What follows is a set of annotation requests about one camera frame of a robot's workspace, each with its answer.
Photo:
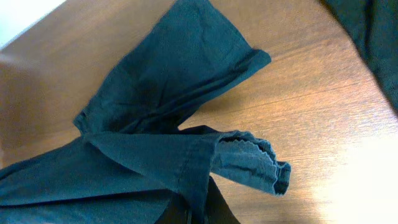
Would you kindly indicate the navy blue shorts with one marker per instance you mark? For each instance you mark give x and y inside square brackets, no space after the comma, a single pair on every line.
[131,162]

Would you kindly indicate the black garment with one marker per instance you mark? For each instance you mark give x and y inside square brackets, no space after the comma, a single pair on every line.
[372,26]

